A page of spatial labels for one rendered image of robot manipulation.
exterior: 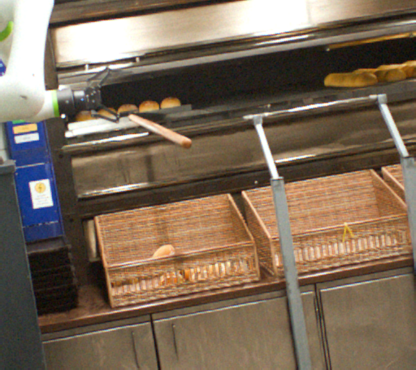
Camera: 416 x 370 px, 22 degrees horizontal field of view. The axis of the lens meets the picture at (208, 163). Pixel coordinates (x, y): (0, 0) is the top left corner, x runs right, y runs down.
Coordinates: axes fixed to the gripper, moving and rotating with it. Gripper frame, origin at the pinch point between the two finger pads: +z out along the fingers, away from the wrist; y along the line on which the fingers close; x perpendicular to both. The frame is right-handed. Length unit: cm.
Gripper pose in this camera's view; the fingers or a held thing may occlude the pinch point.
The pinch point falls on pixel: (132, 91)
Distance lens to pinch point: 379.5
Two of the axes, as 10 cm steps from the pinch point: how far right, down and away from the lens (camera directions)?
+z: 9.8, -1.6, 1.3
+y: 1.5, 9.8, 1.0
